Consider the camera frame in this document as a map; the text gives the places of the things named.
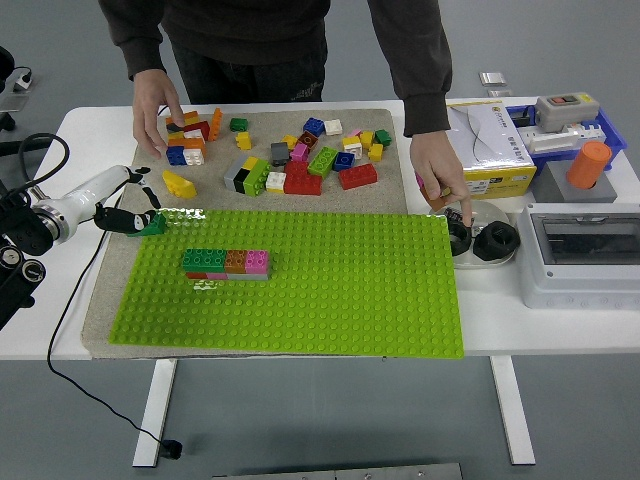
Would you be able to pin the multicolour brick block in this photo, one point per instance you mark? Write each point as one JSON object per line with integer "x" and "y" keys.
{"x": 192, "y": 145}

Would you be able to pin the orange long brick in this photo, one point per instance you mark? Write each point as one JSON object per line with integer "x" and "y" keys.
{"x": 215, "y": 127}

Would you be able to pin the black brick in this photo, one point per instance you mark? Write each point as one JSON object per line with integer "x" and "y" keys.
{"x": 241, "y": 181}

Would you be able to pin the grey square block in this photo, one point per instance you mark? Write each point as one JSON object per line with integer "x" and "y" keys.
{"x": 550, "y": 185}

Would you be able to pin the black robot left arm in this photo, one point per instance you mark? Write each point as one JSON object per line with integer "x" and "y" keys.
{"x": 20, "y": 235}

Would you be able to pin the large black hex nut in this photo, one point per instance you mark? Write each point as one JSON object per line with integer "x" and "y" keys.
{"x": 507, "y": 247}

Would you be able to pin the brown square brick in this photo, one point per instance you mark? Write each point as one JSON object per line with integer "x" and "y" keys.
{"x": 236, "y": 261}

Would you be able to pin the yellow curved brick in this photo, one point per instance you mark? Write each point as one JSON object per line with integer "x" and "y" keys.
{"x": 180, "y": 187}

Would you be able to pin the red stepped brick block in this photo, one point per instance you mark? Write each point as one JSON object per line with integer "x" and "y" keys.
{"x": 302, "y": 184}

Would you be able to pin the white dish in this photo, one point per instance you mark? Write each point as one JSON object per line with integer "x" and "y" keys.
{"x": 492, "y": 212}

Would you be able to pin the small silver floor plate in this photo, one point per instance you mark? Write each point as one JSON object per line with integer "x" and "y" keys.
{"x": 499, "y": 93}

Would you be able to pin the small yellow brick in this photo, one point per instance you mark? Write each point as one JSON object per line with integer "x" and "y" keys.
{"x": 366, "y": 139}
{"x": 376, "y": 152}
{"x": 243, "y": 141}
{"x": 289, "y": 141}

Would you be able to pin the white brick with hole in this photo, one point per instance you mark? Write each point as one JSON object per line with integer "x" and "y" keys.
{"x": 347, "y": 141}

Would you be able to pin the grey enclosure with clear lid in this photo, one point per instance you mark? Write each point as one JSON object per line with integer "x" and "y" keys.
{"x": 575, "y": 290}

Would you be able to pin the black round object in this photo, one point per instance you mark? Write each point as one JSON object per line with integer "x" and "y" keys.
{"x": 4, "y": 65}

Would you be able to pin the black office chair base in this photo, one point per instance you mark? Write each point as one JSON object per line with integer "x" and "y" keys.
{"x": 6, "y": 122}

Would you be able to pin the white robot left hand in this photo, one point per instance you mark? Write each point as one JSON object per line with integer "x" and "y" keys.
{"x": 90, "y": 192}

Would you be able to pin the grey flat panel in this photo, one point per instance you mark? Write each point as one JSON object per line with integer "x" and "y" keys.
{"x": 12, "y": 102}

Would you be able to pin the dark grey brick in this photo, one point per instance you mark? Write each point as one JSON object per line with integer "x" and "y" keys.
{"x": 281, "y": 152}

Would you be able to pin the small dark green brick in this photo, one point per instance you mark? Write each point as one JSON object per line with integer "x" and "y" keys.
{"x": 239, "y": 124}
{"x": 383, "y": 136}

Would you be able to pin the grey switch box red button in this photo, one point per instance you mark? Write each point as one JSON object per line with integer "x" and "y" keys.
{"x": 565, "y": 117}

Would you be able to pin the light grey brick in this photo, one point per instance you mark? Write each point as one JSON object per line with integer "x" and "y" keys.
{"x": 232, "y": 172}

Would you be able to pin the large silver floor plate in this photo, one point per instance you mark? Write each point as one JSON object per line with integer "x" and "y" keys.
{"x": 492, "y": 79}

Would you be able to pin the orange-brown square brick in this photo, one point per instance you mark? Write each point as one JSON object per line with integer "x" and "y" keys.
{"x": 440, "y": 204}

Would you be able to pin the grey long brick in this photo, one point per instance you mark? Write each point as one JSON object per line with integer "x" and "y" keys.
{"x": 250, "y": 277}

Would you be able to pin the person's right forearm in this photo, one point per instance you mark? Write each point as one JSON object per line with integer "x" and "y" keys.
{"x": 140, "y": 50}

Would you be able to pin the white square brick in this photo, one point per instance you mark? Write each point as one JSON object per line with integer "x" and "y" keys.
{"x": 333, "y": 127}
{"x": 275, "y": 181}

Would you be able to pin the small black part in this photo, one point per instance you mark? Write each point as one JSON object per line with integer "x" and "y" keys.
{"x": 524, "y": 118}

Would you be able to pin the blue square brick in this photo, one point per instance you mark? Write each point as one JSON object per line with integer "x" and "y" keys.
{"x": 344, "y": 161}
{"x": 314, "y": 126}

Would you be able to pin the dark brown brick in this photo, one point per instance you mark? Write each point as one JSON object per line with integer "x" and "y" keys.
{"x": 309, "y": 140}

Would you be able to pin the small purple circuit board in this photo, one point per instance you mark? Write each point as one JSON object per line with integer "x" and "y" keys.
{"x": 452, "y": 215}

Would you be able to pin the grey metal plate with screws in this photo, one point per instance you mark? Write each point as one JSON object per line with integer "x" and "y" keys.
{"x": 340, "y": 472}

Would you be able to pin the grey-brown table mat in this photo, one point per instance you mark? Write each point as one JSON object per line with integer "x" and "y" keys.
{"x": 210, "y": 200}

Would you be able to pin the blue plastic bin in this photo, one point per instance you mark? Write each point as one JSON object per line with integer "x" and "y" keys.
{"x": 612, "y": 135}

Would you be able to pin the person's right hand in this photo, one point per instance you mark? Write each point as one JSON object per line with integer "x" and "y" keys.
{"x": 152, "y": 110}

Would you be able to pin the small black hex nut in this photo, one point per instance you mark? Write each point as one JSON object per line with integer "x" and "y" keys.
{"x": 457, "y": 247}

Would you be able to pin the white table leg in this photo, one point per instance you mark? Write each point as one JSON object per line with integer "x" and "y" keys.
{"x": 155, "y": 415}
{"x": 515, "y": 415}

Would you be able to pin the person's left hand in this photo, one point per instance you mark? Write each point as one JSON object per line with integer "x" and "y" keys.
{"x": 440, "y": 165}

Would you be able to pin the lime green studded baseplate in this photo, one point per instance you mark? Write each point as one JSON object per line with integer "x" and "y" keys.
{"x": 325, "y": 290}

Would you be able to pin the small pink brick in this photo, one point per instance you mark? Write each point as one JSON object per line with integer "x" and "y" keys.
{"x": 300, "y": 152}

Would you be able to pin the person's left forearm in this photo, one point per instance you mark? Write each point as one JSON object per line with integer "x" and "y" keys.
{"x": 425, "y": 100}

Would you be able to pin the pink square brick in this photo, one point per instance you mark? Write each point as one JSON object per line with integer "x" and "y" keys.
{"x": 257, "y": 261}
{"x": 419, "y": 180}

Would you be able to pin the red long brick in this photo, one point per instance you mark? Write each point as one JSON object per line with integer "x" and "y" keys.
{"x": 357, "y": 176}

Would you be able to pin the person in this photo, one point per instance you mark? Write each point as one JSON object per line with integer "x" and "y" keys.
{"x": 250, "y": 40}

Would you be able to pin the white and yellow cardboard box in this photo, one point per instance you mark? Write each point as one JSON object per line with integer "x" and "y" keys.
{"x": 500, "y": 145}

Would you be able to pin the dark green long brick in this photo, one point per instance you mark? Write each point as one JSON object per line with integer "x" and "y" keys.
{"x": 204, "y": 260}
{"x": 152, "y": 227}

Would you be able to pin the lime green long brick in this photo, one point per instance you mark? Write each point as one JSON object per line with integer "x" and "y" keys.
{"x": 321, "y": 162}
{"x": 256, "y": 179}

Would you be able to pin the white terminal block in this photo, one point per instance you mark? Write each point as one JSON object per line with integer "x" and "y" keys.
{"x": 550, "y": 142}

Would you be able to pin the orange cylinder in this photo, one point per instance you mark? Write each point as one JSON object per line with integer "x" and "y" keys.
{"x": 587, "y": 165}

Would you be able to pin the white power adapter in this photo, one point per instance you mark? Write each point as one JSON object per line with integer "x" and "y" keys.
{"x": 22, "y": 82}

